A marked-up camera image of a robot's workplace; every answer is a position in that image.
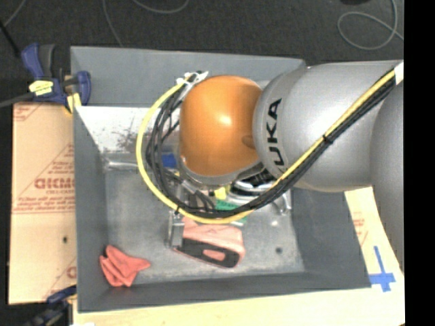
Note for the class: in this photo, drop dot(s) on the blue block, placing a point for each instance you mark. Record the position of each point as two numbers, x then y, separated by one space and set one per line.
169 160

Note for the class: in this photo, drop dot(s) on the grey metal bin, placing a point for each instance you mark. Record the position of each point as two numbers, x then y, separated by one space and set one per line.
136 199

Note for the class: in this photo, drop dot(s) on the brown cardboard board, red print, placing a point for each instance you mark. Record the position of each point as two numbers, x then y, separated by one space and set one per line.
40 168

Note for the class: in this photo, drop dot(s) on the pink and black brush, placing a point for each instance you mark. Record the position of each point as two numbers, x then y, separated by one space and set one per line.
217 241

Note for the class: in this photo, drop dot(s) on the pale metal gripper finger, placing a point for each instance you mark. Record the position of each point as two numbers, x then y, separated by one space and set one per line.
175 231

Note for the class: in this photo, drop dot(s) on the red cloth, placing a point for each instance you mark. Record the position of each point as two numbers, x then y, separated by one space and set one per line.
119 267

